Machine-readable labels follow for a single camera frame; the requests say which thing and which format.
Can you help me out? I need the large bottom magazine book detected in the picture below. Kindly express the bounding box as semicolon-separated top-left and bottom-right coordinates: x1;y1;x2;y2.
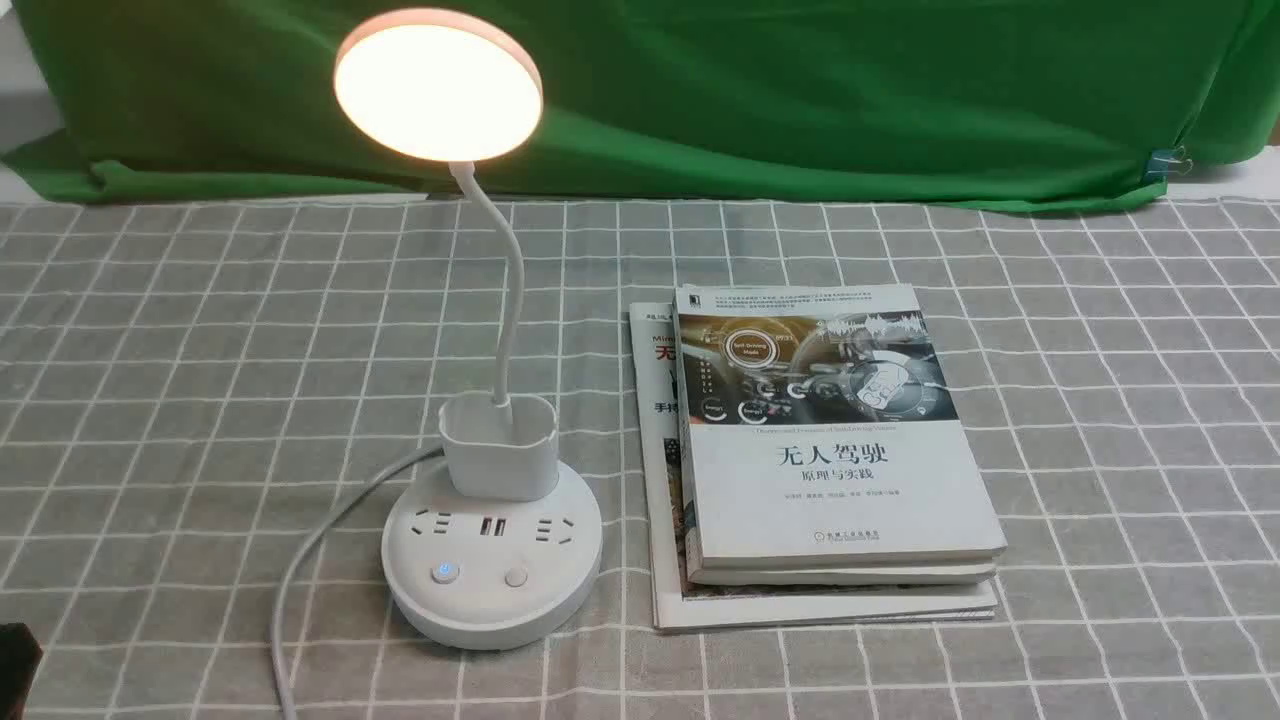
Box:
628;302;997;632

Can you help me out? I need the white desk lamp with sockets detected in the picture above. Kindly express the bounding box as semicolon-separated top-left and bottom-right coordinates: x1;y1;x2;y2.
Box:
333;8;603;651

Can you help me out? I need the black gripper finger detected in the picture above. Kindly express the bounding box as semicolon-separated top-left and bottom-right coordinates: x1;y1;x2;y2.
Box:
0;623;44;720

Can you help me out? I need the green backdrop cloth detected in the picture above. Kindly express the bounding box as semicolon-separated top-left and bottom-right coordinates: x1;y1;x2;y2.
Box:
3;1;1279;213

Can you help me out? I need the white self-driving book top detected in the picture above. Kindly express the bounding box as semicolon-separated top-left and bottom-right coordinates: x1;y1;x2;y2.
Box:
672;284;1009;571

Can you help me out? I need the white lamp power cable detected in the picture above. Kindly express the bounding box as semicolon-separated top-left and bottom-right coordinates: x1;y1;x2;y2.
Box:
270;446;445;720

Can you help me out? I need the blue binder clip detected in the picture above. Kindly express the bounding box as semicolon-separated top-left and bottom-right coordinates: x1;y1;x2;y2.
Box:
1143;146;1194;184

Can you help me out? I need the grey checked tablecloth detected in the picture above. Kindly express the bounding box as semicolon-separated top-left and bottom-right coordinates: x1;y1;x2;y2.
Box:
1;199;1279;719

